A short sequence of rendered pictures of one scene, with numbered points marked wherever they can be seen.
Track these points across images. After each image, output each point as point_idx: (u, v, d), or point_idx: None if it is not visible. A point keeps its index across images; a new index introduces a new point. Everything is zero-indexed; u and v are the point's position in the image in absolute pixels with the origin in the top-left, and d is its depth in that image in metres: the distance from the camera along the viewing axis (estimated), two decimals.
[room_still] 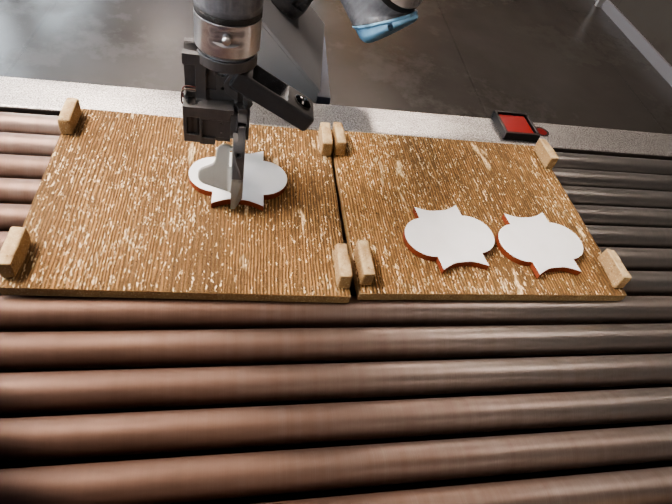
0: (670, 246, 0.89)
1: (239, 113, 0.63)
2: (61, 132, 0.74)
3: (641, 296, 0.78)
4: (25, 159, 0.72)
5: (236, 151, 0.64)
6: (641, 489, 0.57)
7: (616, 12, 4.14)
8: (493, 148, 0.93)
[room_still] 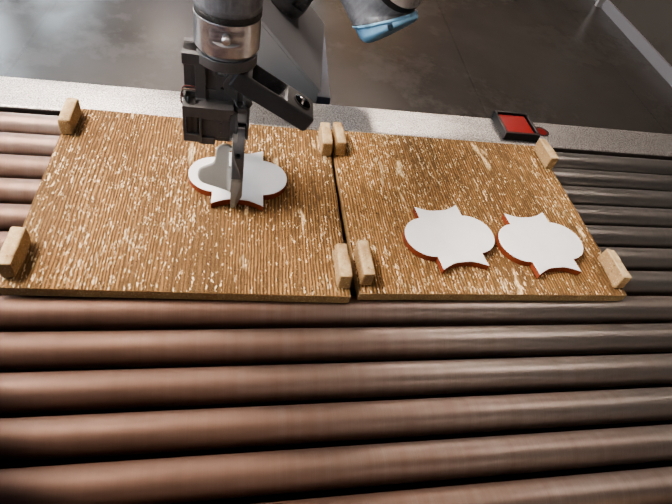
0: (670, 246, 0.89)
1: (239, 113, 0.63)
2: (61, 132, 0.74)
3: (641, 296, 0.78)
4: (25, 159, 0.72)
5: (236, 152, 0.64)
6: (641, 489, 0.57)
7: (616, 12, 4.14)
8: (493, 148, 0.93)
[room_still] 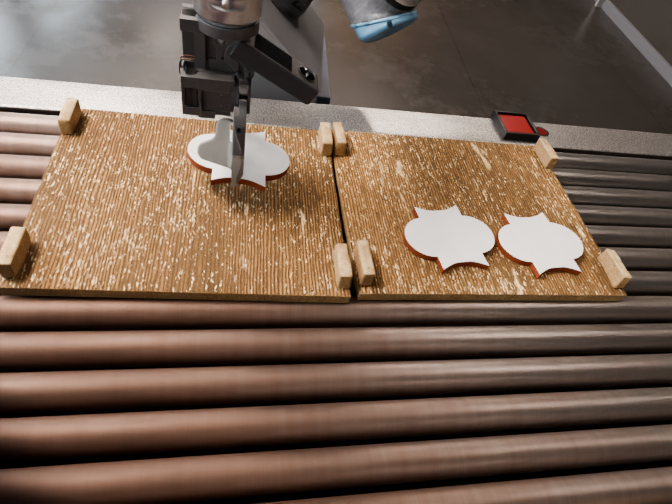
0: (670, 246, 0.89)
1: (240, 84, 0.60)
2: (61, 132, 0.74)
3: (641, 296, 0.78)
4: (25, 159, 0.72)
5: (237, 126, 0.61)
6: (641, 489, 0.57)
7: (616, 12, 4.14)
8: (493, 148, 0.93)
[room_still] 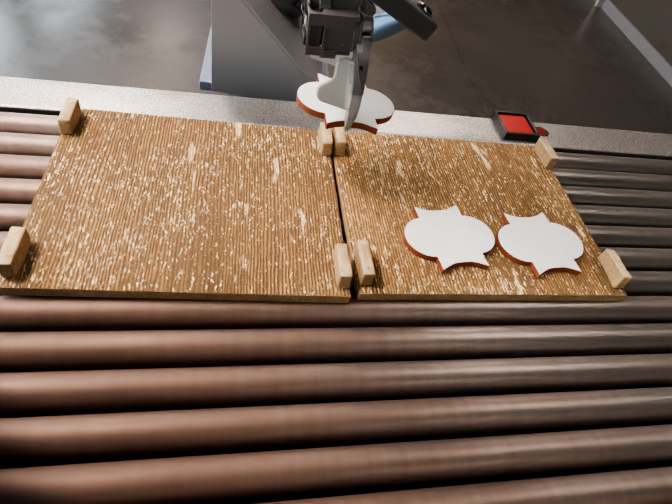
0: (670, 246, 0.89)
1: (364, 20, 0.60)
2: (61, 132, 0.74)
3: (641, 296, 0.78)
4: (25, 159, 0.72)
5: (360, 63, 0.62)
6: (641, 489, 0.57)
7: (616, 12, 4.14)
8: (493, 148, 0.93)
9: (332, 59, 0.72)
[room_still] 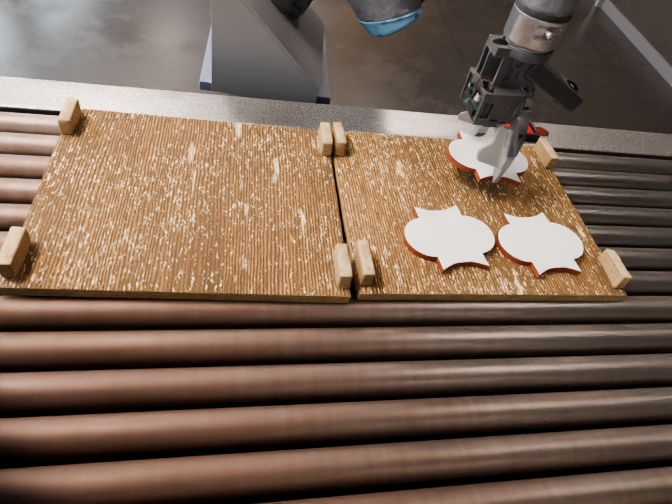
0: (670, 246, 0.89)
1: (526, 98, 0.72)
2: (61, 132, 0.74)
3: (641, 296, 0.78)
4: (25, 159, 0.72)
5: (520, 132, 0.74)
6: (641, 489, 0.57)
7: (616, 12, 4.14)
8: None
9: None
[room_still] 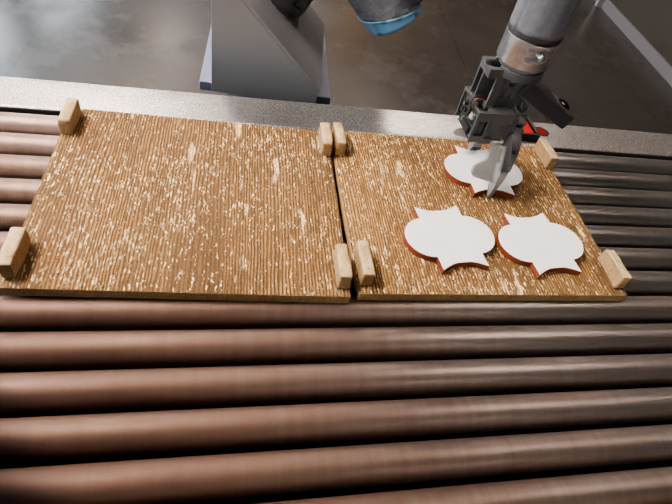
0: (670, 246, 0.89)
1: (519, 116, 0.75)
2: (61, 132, 0.74)
3: (642, 296, 0.78)
4: (25, 159, 0.72)
5: (513, 149, 0.76)
6: (641, 489, 0.57)
7: (616, 12, 4.14)
8: None
9: None
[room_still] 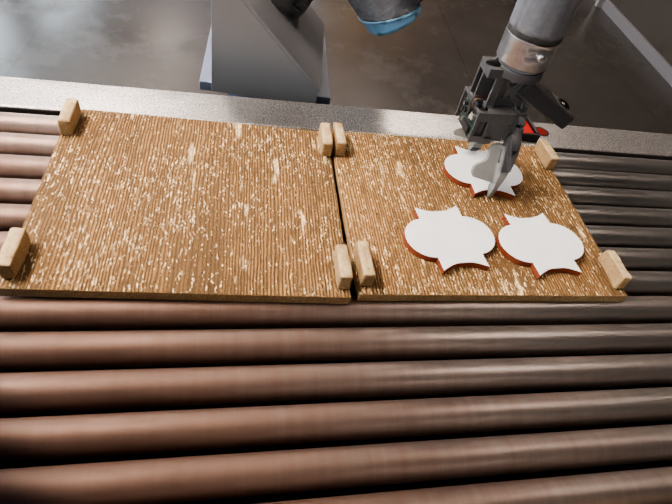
0: (670, 247, 0.89)
1: (519, 116, 0.75)
2: (61, 133, 0.74)
3: (642, 296, 0.78)
4: (25, 160, 0.72)
5: (513, 149, 0.76)
6: (641, 489, 0.57)
7: (616, 12, 4.14)
8: None
9: None
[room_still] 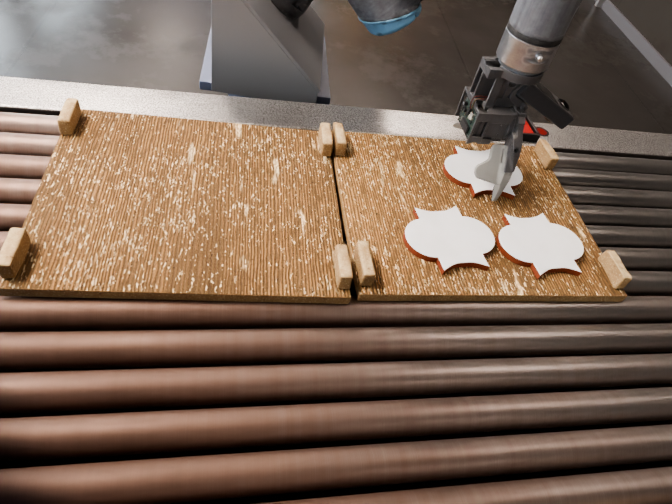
0: (670, 247, 0.89)
1: (519, 117, 0.75)
2: (61, 133, 0.74)
3: (642, 296, 0.78)
4: (25, 160, 0.72)
5: (515, 146, 0.75)
6: (641, 489, 0.57)
7: (616, 12, 4.14)
8: None
9: None
